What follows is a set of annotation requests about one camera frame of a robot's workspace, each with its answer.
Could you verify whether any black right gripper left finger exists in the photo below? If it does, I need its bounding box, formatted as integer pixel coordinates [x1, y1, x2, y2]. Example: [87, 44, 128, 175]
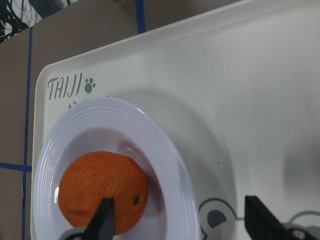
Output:
[84, 198, 116, 240]

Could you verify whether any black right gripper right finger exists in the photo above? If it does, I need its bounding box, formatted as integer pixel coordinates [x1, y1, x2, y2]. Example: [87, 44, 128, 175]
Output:
[244, 195, 285, 240]

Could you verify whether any orange fruit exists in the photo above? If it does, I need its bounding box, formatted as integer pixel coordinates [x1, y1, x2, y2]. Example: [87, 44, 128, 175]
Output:
[58, 151, 149, 235]

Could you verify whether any white round plate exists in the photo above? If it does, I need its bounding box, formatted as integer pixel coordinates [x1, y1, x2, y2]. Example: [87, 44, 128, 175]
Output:
[30, 97, 201, 240]

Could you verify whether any cream bear tray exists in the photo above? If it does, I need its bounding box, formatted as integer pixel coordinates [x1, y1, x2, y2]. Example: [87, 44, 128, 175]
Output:
[33, 0, 320, 240]

